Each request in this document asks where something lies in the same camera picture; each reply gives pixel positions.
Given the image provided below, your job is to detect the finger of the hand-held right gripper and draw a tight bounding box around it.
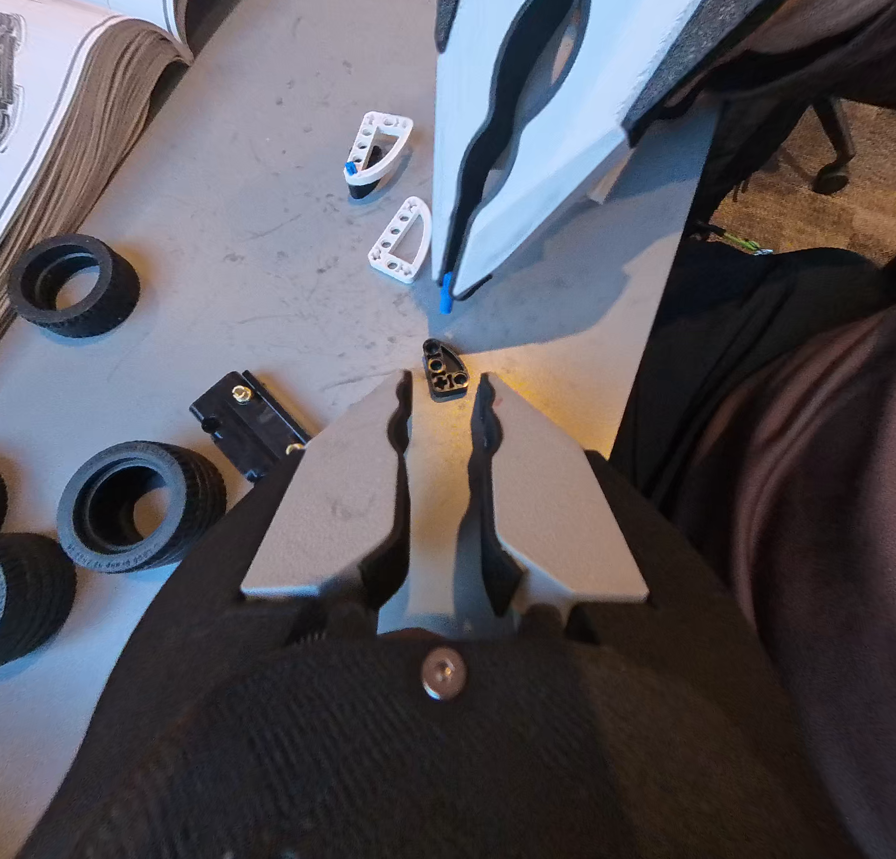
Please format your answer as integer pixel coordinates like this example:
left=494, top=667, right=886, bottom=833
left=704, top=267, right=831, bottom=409
left=432, top=0, right=564, bottom=275
left=451, top=0, right=730, bottom=300

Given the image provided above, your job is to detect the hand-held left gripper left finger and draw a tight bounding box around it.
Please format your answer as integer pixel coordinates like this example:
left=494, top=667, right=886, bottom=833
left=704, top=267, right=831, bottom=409
left=240, top=370, right=414, bottom=611

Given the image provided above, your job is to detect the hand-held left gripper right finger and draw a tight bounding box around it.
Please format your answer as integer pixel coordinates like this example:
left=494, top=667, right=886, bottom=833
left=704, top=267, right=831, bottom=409
left=468, top=373, right=650, bottom=618

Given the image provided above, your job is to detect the white curved brick with pin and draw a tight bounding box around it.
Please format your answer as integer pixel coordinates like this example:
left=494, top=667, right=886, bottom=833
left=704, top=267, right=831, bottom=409
left=343, top=110, right=415, bottom=202

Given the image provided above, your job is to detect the black panel brick with pins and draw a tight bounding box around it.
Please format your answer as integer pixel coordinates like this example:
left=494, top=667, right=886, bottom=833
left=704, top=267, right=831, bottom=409
left=189, top=371, right=324, bottom=483

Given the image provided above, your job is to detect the plain white curved brick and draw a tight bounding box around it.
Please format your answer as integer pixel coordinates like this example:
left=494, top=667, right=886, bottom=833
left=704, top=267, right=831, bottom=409
left=366, top=196, right=433, bottom=284

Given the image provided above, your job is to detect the small black curved brick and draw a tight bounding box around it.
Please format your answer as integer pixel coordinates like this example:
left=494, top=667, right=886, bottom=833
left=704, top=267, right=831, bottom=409
left=421, top=338, right=471, bottom=403

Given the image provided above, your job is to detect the person's right forearm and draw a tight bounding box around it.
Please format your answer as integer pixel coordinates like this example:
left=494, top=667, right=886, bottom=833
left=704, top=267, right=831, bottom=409
left=672, top=0, right=896, bottom=114

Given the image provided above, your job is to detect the grey desk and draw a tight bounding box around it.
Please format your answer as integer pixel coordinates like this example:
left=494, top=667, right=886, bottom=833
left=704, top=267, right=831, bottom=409
left=0, top=0, right=722, bottom=720

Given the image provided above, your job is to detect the black chair base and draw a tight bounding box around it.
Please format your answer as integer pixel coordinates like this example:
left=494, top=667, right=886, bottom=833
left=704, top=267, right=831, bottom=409
left=805, top=99, right=858, bottom=195

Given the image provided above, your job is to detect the person's clothed body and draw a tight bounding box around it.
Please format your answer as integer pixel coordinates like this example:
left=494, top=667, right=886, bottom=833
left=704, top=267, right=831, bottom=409
left=609, top=239, right=896, bottom=859

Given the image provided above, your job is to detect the open instruction booklet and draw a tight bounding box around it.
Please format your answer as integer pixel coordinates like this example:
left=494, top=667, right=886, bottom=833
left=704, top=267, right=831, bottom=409
left=0, top=0, right=275, bottom=338

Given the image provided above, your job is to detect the black cable with green tip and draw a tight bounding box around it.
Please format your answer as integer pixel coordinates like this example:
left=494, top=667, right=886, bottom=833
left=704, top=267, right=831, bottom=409
left=689, top=218, right=774, bottom=258

